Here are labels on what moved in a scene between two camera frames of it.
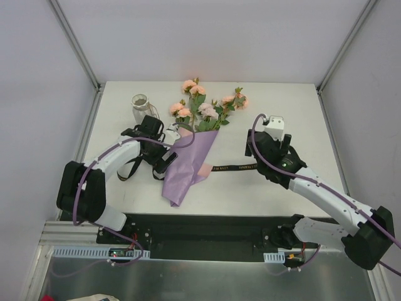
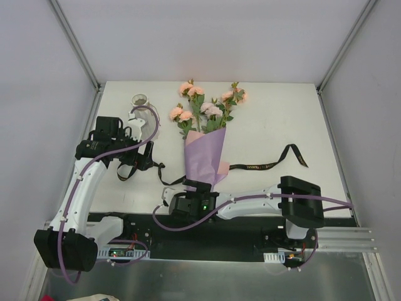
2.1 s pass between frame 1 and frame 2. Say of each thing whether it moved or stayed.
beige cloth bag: stayed
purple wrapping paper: moved
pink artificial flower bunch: moved
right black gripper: moved
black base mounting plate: stayed
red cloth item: stayed
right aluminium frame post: stayed
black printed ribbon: moved
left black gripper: moved
